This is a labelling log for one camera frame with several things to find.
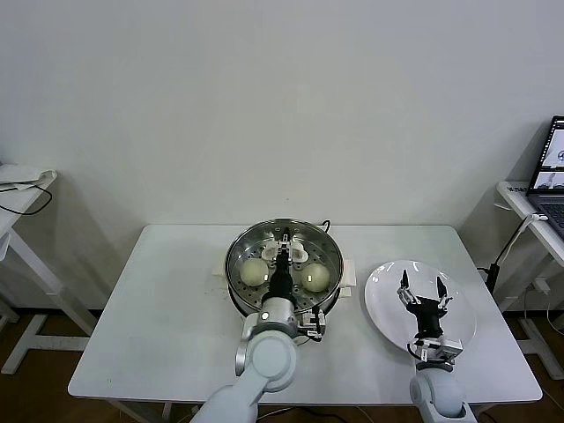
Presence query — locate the white side table with laptop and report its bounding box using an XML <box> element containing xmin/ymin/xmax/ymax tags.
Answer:
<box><xmin>496</xmin><ymin>181</ymin><xmax>564</xmax><ymax>380</ymax></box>

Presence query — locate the round glass pot lid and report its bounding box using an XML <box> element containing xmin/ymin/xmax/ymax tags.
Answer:
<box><xmin>226</xmin><ymin>218</ymin><xmax>345</xmax><ymax>310</ymax></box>

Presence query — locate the white cloth bag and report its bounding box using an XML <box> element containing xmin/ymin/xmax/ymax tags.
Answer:
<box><xmin>0</xmin><ymin>163</ymin><xmax>59</xmax><ymax>191</ymax></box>

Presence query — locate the stainless steel steamer basket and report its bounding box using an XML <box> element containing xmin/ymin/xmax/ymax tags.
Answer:
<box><xmin>226</xmin><ymin>219</ymin><xmax>345</xmax><ymax>322</ymax></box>

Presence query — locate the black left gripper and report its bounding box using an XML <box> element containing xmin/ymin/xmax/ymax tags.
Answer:
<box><xmin>268</xmin><ymin>226</ymin><xmax>295</xmax><ymax>301</ymax></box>

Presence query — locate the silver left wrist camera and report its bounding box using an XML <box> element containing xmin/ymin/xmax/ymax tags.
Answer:
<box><xmin>299</xmin><ymin>308</ymin><xmax>330</xmax><ymax>343</ymax></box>

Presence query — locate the white laptop cable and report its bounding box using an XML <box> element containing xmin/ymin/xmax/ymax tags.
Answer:
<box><xmin>495</xmin><ymin>203</ymin><xmax>550</xmax><ymax>268</ymax></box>

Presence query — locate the dark open laptop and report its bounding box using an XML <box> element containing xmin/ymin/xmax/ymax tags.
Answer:
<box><xmin>526</xmin><ymin>115</ymin><xmax>564</xmax><ymax>241</ymax></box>

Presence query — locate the black cable loop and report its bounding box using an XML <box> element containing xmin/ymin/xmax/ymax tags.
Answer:
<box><xmin>0</xmin><ymin>182</ymin><xmax>53</xmax><ymax>217</ymax></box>

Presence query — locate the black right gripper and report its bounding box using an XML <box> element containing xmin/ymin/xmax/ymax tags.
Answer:
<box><xmin>396</xmin><ymin>271</ymin><xmax>454</xmax><ymax>338</ymax></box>

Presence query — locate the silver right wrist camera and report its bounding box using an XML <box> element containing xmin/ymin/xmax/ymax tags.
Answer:
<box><xmin>435</xmin><ymin>338</ymin><xmax>464</xmax><ymax>363</ymax></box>

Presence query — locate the white steamed baozi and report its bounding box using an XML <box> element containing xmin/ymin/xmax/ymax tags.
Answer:
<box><xmin>300</xmin><ymin>263</ymin><xmax>331</xmax><ymax>293</ymax></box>
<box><xmin>240</xmin><ymin>258</ymin><xmax>271</xmax><ymax>286</ymax></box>

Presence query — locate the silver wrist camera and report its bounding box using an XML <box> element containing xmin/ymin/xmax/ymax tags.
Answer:
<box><xmin>299</xmin><ymin>308</ymin><xmax>330</xmax><ymax>343</ymax></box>
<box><xmin>435</xmin><ymin>338</ymin><xmax>464</xmax><ymax>363</ymax></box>

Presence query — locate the black upright stand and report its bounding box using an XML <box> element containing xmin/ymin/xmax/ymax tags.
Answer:
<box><xmin>478</xmin><ymin>263</ymin><xmax>501</xmax><ymax>309</ymax></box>

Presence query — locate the white round plate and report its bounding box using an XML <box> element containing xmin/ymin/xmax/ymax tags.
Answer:
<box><xmin>364</xmin><ymin>260</ymin><xmax>479</xmax><ymax>359</ymax></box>

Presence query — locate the white side table with cloth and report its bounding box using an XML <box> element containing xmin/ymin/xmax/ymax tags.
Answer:
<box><xmin>0</xmin><ymin>165</ymin><xmax>105</xmax><ymax>375</ymax></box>

